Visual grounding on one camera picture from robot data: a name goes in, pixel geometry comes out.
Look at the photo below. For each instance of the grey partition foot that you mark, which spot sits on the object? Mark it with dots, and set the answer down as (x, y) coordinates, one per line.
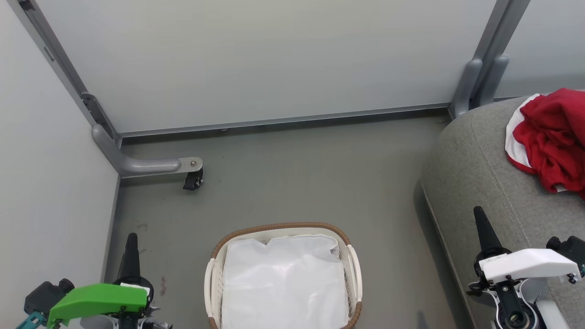
(137, 165)

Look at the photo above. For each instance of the red and white jersey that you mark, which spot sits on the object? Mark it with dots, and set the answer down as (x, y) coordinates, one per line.
(548, 123)

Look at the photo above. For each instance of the grey fabric sofa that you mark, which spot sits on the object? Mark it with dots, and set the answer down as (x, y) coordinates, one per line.
(475, 183)

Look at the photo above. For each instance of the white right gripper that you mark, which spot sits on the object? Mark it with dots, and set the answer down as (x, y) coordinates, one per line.
(530, 265)

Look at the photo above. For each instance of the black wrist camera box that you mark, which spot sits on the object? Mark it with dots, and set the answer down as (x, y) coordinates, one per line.
(570, 250)
(45, 297)

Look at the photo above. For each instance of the black caster wheel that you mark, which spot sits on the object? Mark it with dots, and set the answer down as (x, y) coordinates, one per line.
(193, 180)

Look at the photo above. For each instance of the white wicker laundry basket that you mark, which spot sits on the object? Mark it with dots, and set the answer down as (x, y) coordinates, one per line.
(352, 269)

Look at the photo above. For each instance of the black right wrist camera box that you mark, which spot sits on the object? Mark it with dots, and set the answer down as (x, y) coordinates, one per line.
(570, 250)

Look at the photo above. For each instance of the white fabric basket liner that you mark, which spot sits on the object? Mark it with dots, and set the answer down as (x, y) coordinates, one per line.
(283, 283)

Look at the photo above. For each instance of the grey double partition post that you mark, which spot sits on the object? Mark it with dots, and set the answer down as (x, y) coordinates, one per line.
(489, 59)

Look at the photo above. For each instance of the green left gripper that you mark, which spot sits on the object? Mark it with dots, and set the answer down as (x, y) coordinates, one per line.
(96, 299)

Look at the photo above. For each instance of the grey slanted partition post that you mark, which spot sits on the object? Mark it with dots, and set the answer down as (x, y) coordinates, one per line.
(59, 64)

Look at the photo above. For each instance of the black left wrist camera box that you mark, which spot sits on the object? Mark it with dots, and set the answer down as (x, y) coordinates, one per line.
(45, 297)

